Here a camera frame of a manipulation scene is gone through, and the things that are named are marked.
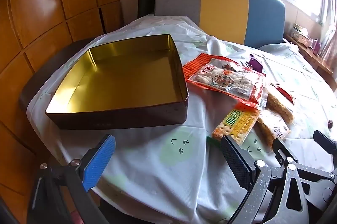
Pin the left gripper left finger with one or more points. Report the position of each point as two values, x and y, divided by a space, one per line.
79 176

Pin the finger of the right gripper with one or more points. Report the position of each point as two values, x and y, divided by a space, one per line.
324 142
282 152

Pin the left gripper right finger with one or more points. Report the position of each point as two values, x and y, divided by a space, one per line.
258 179

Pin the golden sesame cake packet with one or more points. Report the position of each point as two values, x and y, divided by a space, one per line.
272 126

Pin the yellow cracker packet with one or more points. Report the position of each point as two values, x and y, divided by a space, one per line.
237 124

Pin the long silver brown stick packet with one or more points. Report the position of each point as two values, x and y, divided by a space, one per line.
278 102

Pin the red candy packet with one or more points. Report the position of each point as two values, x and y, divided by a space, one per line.
284 93

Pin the purple snack packet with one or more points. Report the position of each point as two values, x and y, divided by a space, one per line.
255 64

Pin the orange red snack bag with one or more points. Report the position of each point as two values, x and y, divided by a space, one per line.
221 74

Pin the white cloud-print tablecloth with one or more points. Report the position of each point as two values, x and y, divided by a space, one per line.
178 173

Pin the wooden side shelf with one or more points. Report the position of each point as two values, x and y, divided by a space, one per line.
316 62

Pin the purple bottle on shelf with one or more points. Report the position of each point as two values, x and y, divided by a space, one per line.
316 47

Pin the patterned tissue box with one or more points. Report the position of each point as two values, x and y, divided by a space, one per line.
300 34

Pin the gold and brown tin box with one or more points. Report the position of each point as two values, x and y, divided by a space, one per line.
131 83

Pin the grey yellow blue sofa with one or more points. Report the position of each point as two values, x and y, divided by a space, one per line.
253 23

